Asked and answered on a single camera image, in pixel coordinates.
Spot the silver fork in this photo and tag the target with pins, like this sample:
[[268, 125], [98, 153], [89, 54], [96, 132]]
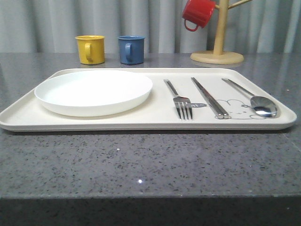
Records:
[[182, 104]]

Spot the silver spoon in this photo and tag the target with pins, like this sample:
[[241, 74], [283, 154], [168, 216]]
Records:
[[262, 106]]

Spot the yellow mug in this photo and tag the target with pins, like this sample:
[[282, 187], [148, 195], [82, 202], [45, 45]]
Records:
[[91, 49]]

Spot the beige rabbit serving tray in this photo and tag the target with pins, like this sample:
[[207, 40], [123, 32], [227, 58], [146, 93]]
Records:
[[158, 111]]

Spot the red mug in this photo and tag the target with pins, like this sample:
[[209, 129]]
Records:
[[198, 12]]

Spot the white round plate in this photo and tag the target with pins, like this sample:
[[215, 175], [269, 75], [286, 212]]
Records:
[[93, 93]]

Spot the blue mug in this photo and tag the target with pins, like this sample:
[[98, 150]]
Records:
[[131, 49]]

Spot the wooden mug tree stand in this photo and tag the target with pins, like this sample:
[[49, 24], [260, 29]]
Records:
[[218, 55]]

